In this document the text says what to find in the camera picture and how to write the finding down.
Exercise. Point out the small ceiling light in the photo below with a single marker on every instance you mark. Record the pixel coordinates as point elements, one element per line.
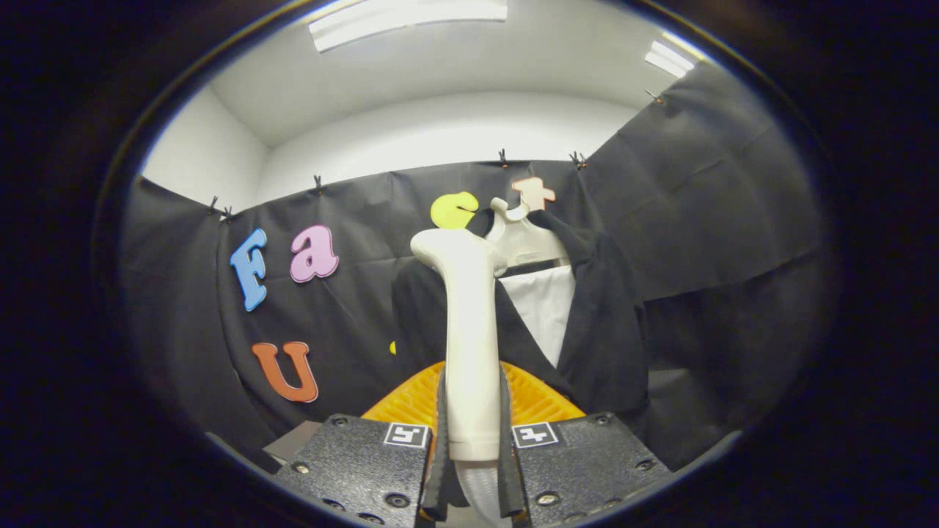
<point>669,59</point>

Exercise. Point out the white garment steamer head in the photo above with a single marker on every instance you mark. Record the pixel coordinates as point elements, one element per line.
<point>473,352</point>

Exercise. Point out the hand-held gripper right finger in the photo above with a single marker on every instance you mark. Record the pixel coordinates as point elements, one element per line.
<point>587,458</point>

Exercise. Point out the white garment form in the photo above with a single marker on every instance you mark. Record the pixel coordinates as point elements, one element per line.
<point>546,308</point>

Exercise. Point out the grey drawer cabinet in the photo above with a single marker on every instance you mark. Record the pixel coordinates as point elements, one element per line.
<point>290,444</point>

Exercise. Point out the black backdrop cloth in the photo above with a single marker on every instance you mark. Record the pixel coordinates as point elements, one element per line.
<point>352,323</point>

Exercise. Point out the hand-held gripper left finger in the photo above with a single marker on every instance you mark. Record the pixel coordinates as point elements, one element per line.
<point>359,462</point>

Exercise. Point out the white plastic hanger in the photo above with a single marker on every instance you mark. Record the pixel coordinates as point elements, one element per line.
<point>524,242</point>

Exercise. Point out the black suit jacket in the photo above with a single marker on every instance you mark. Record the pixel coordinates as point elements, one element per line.
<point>601,330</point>

